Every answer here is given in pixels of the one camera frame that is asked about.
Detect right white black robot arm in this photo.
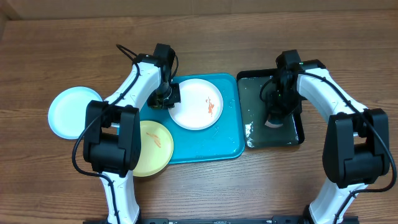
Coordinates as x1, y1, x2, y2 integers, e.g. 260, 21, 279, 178
259, 59, 397, 223

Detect green dish sponge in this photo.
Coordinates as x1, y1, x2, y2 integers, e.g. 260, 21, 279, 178
265, 118, 284, 128

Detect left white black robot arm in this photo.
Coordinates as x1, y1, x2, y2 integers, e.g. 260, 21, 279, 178
77, 54, 181, 223

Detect black water tray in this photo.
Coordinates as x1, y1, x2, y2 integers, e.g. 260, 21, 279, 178
237, 68, 305, 149

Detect light blue plate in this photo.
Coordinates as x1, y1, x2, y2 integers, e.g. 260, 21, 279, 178
48, 86, 102, 139

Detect blue plastic tray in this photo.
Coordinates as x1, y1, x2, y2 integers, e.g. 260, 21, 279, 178
140, 73, 245, 164

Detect yellow plate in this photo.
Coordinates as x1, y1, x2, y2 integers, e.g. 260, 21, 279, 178
133, 121, 174, 177

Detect white plate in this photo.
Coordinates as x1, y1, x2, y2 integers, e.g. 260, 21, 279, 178
169, 78, 223, 131

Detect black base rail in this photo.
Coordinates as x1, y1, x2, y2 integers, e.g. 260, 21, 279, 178
83, 215, 359, 224

